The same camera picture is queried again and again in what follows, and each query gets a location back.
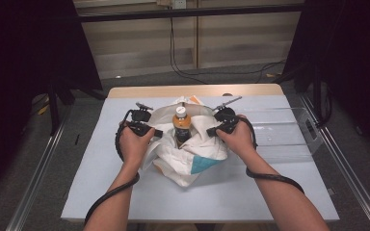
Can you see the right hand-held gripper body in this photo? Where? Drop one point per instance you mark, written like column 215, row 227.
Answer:
column 226, row 120

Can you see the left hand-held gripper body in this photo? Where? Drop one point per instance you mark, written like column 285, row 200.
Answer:
column 139, row 120

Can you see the orange drink bottle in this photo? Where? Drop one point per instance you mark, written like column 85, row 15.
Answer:
column 182, row 123

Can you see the white patterned tote bag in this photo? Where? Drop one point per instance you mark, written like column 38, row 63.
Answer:
column 186, row 160

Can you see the clear plastic container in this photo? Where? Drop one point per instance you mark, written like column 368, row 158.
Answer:
column 282, row 134

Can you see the person's right hand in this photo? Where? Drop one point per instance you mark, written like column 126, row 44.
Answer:
column 239, row 141

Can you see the person's left hand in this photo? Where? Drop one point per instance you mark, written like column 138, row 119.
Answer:
column 135, row 144

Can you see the small black stick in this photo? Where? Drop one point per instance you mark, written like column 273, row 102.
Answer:
column 77, row 139

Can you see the white table mat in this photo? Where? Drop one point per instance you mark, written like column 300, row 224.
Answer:
column 205, row 202

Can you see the black metal stand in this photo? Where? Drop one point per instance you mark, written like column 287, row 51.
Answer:
column 54, row 106
column 318, row 96

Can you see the yellow floor tape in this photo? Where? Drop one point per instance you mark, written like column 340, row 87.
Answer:
column 43, row 109

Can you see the black horizontal bar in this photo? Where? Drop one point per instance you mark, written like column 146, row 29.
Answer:
column 189, row 12

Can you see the black curtain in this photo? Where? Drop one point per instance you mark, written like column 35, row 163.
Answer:
column 22, row 64
column 353, row 64

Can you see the metal floor rail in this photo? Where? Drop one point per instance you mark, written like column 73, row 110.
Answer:
column 350, row 173
column 35, row 179

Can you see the white wall socket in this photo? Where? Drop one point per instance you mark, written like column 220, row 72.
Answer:
column 179, row 4

